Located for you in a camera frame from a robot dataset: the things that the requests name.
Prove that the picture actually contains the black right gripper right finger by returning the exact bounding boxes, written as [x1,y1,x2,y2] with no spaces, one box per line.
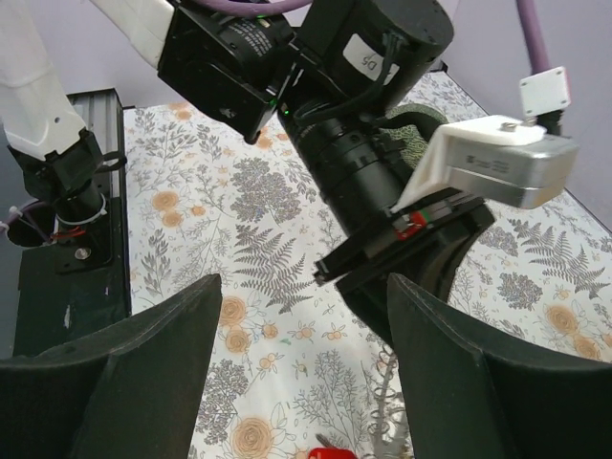
[387,274,611,458]

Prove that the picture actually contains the floral patterned mat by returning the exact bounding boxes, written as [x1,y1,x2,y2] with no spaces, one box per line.
[121,71,612,459]

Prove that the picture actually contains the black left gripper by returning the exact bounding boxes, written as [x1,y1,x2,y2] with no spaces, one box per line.
[281,1,494,342]

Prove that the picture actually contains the red key tag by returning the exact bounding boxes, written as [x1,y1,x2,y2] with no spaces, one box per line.
[308,447,357,459]

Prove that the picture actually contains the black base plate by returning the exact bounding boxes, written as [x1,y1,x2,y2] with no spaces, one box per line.
[12,198,131,357]

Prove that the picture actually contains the aluminium frame rail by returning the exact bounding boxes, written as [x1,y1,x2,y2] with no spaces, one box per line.
[68,89,126,201]

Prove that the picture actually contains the metal ring disc key organizer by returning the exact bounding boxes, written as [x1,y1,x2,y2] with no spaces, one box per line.
[362,345,413,458]

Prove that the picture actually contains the green textured ball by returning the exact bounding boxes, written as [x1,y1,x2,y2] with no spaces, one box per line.
[385,102,448,169]

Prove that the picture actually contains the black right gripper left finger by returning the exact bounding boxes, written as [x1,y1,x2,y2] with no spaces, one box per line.
[1,274,222,458]

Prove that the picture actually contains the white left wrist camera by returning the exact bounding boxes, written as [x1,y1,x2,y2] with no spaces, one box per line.
[393,66,579,211]

